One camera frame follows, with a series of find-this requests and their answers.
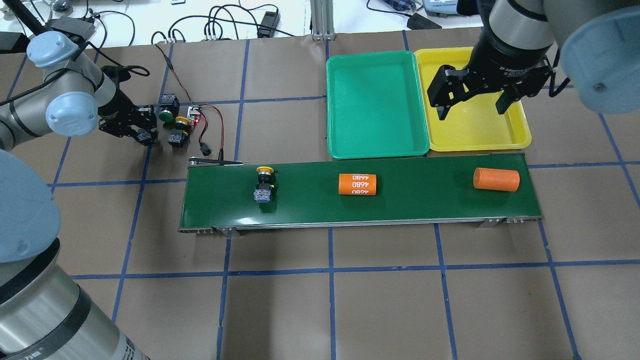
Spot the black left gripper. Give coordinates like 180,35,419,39
98,88,158,147

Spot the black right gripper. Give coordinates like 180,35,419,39
427,35,553,121

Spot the yellow push button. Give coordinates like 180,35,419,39
167,116,192,148
253,165,275,204

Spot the plain orange cylinder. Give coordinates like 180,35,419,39
473,167,521,192

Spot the orange cylinder with 4680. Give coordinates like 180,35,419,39
338,173,378,196

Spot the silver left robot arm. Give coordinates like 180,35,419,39
1,128,461,360

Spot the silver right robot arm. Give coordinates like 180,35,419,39
426,0,639,121

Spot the yellow plastic tray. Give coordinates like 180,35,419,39
414,47,532,152

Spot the small controller circuit board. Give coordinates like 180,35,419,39
186,104,202,127

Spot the green conveyor belt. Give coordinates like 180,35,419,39
178,153,542,233

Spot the green plastic tray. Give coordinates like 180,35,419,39
326,50,430,160

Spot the black power adapter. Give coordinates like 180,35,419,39
257,11,281,39

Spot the black cable connector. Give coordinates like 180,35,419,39
199,142,212,157

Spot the red black power cable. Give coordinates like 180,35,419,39
154,43,226,162

